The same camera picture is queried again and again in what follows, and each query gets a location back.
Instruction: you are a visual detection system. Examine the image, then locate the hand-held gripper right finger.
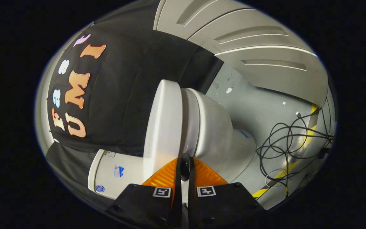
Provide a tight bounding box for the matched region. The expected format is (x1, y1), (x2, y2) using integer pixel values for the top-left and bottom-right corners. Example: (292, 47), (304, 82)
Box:
(186, 154), (266, 229)

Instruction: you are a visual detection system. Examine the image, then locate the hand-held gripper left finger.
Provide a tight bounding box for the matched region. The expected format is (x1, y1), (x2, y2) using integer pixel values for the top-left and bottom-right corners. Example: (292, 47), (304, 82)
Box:
(105, 154), (186, 229)

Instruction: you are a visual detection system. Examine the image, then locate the white toilet lid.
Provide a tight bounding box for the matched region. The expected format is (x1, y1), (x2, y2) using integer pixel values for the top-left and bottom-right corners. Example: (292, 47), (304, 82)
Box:
(143, 80), (183, 178)

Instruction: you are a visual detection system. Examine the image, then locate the white toilet tank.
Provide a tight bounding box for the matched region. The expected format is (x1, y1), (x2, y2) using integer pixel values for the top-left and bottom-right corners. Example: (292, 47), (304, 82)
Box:
(88, 149), (153, 200)

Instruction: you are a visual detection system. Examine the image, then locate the white toilet bowl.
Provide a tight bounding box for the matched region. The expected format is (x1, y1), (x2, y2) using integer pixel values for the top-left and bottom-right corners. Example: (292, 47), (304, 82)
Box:
(186, 88), (256, 183)

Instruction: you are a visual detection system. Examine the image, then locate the yellow black floor tape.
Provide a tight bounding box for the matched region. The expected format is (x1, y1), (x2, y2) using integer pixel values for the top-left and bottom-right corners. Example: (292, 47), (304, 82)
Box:
(252, 103), (320, 198)

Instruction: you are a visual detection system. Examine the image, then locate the black backdrop cloth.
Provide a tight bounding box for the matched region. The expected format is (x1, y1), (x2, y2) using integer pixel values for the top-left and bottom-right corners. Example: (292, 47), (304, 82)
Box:
(45, 0), (225, 204)

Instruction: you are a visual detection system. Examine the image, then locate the white drawer cabinet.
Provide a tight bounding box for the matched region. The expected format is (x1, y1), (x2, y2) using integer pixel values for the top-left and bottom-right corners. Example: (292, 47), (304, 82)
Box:
(153, 0), (329, 107)

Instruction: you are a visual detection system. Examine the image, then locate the tangle of black cables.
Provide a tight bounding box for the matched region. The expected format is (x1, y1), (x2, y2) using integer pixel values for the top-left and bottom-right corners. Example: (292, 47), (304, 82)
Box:
(257, 108), (335, 198)

